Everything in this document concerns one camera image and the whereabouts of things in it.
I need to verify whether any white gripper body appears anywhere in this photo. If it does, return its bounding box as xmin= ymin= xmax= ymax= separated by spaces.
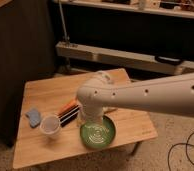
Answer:
xmin=77 ymin=105 xmax=104 ymax=126

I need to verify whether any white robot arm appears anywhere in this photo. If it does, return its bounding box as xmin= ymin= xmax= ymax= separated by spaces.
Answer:
xmin=76 ymin=71 xmax=194 ymax=126

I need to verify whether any black marker upper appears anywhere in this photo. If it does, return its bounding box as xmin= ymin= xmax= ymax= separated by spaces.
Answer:
xmin=59 ymin=105 xmax=79 ymax=120

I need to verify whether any white tube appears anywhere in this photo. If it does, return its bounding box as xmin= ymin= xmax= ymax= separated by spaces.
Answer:
xmin=103 ymin=107 xmax=117 ymax=113

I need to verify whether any orange marker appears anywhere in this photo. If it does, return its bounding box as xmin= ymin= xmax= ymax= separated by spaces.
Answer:
xmin=57 ymin=99 xmax=77 ymax=116

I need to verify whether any green ceramic plate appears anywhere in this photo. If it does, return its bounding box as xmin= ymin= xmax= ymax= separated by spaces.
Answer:
xmin=80 ymin=116 xmax=116 ymax=149

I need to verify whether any clear plastic cup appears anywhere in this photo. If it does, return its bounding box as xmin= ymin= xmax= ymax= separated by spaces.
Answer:
xmin=39 ymin=115 xmax=60 ymax=139

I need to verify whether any small wooden table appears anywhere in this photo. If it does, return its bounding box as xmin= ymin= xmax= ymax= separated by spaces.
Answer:
xmin=13 ymin=73 xmax=158 ymax=169

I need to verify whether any blue sponge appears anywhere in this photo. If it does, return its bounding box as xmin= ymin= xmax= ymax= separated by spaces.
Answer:
xmin=26 ymin=108 xmax=41 ymax=128

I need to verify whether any grey metal beam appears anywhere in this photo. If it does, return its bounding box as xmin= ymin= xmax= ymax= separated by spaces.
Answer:
xmin=56 ymin=42 xmax=194 ymax=75

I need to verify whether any dark cabinet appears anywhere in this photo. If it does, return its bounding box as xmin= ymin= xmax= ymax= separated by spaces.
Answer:
xmin=0 ymin=0 xmax=55 ymax=146

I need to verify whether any metal pole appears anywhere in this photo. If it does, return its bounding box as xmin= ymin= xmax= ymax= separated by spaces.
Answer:
xmin=58 ymin=0 xmax=70 ymax=45

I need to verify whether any black handle on beam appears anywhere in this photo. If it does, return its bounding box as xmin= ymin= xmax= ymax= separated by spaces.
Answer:
xmin=154 ymin=56 xmax=184 ymax=66

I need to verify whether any black cable on floor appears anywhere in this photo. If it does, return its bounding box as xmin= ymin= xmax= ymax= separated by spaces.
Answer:
xmin=167 ymin=128 xmax=194 ymax=171

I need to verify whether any wall shelf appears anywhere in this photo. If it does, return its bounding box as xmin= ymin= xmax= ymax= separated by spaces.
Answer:
xmin=52 ymin=0 xmax=194 ymax=19

